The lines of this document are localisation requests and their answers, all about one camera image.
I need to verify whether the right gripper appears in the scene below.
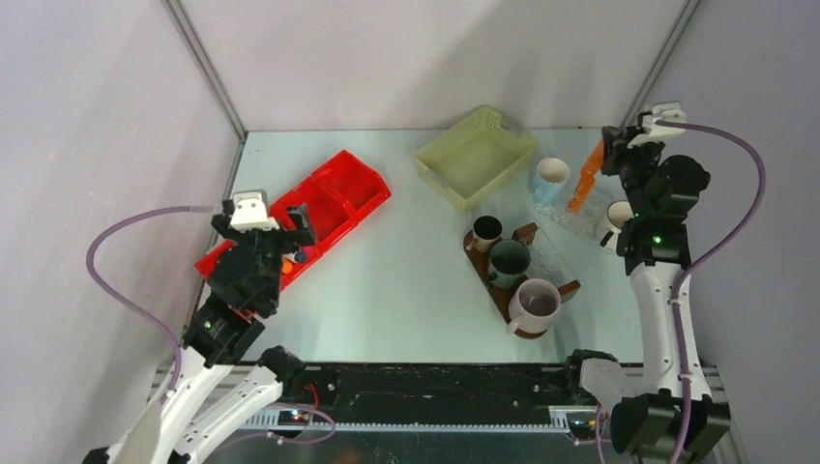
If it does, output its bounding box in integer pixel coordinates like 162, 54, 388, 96
600, 126, 665, 218

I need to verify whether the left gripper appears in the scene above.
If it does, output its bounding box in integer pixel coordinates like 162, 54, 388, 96
216, 202, 316, 308

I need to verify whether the white mug black handle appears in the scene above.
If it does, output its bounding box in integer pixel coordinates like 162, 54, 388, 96
594, 200, 633, 251

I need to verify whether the clear textured acrylic tray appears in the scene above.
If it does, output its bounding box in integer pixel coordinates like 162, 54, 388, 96
529, 185, 613, 252

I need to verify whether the light blue mug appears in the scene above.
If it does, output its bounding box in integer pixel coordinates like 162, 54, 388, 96
531, 158, 571, 207

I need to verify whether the cream plastic basket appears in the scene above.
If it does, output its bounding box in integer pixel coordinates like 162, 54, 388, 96
415, 105, 540, 214

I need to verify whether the dark green mug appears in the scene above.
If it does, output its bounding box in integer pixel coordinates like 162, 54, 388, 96
484, 239, 531, 289

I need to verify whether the brown mug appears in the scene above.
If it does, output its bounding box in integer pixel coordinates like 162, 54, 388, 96
465, 216, 503, 253

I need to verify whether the pink white mug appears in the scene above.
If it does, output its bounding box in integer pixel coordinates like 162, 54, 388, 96
506, 278, 562, 336

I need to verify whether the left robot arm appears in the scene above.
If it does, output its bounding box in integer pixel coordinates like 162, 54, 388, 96
83, 200, 316, 463

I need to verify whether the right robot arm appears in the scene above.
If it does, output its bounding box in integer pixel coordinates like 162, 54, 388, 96
562, 127, 731, 463

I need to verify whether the brown oval wooden tray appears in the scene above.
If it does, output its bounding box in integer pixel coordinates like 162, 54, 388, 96
463, 231, 547, 339

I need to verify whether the red divided organizer bin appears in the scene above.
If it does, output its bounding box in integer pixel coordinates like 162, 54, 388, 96
193, 150, 393, 293

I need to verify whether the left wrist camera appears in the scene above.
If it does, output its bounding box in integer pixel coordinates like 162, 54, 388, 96
223, 189, 279, 232

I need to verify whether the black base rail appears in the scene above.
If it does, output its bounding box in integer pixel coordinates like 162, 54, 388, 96
281, 362, 596, 426

